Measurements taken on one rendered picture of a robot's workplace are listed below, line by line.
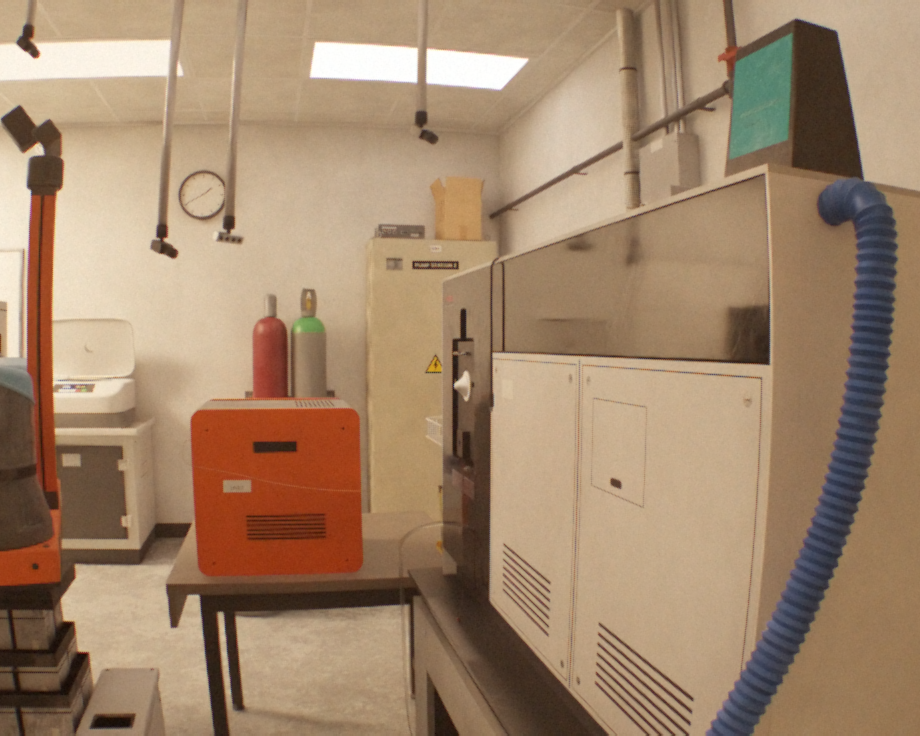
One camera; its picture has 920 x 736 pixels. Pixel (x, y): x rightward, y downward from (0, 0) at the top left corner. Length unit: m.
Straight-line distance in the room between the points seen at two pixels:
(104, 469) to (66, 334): 0.99
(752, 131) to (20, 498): 0.94
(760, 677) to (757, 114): 0.51
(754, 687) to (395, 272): 4.17
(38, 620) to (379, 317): 3.63
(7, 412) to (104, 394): 3.43
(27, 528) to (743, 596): 0.82
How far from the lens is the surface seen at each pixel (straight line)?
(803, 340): 0.63
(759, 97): 0.76
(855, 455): 0.59
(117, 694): 1.34
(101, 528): 4.47
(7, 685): 1.26
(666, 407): 0.75
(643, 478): 0.80
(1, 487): 0.99
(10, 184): 5.35
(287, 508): 1.86
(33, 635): 1.23
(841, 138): 0.74
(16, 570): 0.99
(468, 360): 1.52
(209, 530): 1.88
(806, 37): 0.75
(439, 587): 1.70
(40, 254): 1.19
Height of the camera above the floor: 1.29
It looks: 2 degrees down
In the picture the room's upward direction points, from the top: straight up
